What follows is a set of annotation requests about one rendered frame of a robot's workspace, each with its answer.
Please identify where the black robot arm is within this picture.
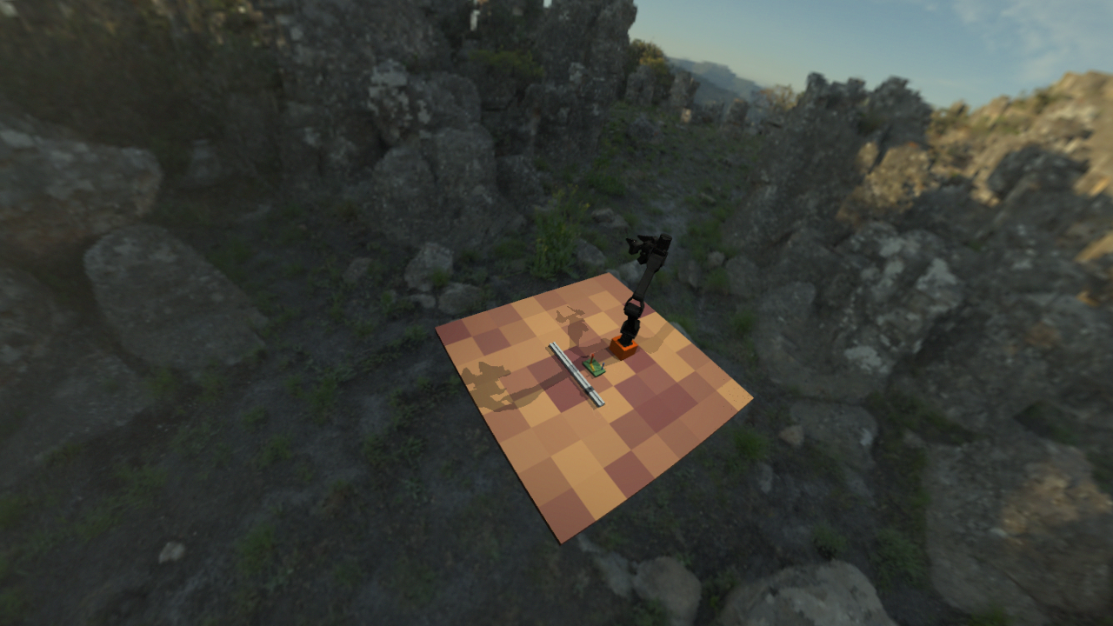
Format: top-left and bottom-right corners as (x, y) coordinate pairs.
(617, 233), (672, 348)

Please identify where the grey aluminum slotted rail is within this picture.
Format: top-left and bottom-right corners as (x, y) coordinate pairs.
(549, 342), (605, 408)

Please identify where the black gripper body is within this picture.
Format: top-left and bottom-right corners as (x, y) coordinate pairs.
(629, 236), (658, 255)

